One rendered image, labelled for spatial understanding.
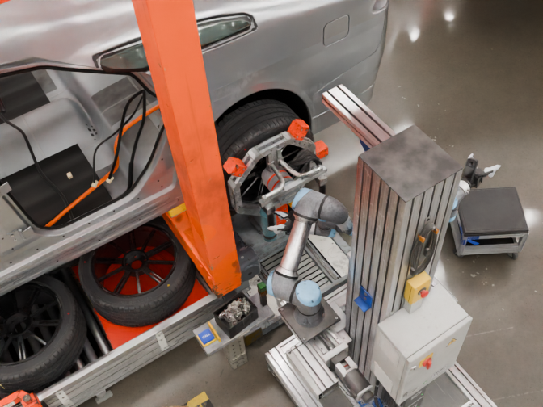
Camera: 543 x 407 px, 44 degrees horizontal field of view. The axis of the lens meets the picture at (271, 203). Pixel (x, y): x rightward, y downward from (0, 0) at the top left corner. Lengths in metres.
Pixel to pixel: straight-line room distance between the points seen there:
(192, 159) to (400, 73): 3.13
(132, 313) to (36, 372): 0.58
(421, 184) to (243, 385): 2.17
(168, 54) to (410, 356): 1.49
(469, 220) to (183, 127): 2.21
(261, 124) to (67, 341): 1.57
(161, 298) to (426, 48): 3.25
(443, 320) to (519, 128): 2.74
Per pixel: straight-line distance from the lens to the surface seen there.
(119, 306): 3.83
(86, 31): 3.10
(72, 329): 3.85
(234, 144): 3.54
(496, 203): 4.41
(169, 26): 2.34
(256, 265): 3.99
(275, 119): 3.60
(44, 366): 3.81
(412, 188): 2.20
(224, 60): 3.31
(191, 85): 2.53
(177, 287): 3.83
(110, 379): 3.99
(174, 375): 4.13
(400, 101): 5.39
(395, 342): 2.79
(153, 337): 3.85
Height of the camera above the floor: 3.74
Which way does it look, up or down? 53 degrees down
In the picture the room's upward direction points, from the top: 5 degrees counter-clockwise
